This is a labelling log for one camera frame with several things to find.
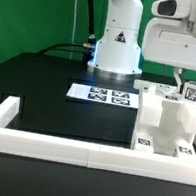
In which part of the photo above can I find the white tagged cube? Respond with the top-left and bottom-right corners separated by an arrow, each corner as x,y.
182,81 -> 196,104

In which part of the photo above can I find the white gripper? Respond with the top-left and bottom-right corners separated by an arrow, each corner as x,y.
141,17 -> 196,93

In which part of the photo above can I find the white U-shaped obstacle frame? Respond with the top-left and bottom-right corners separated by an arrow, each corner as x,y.
0,96 -> 196,185

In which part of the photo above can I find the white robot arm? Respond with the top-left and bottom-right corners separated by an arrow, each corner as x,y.
87,0 -> 196,99

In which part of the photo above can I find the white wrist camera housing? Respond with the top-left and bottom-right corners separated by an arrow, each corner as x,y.
151,0 -> 191,19

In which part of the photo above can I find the white marker sheet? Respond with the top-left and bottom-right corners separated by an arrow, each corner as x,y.
67,83 -> 139,108

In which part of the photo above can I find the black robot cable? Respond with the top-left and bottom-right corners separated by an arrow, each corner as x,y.
37,0 -> 105,63

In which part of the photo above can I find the white chair back part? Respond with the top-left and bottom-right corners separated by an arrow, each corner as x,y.
124,78 -> 196,160

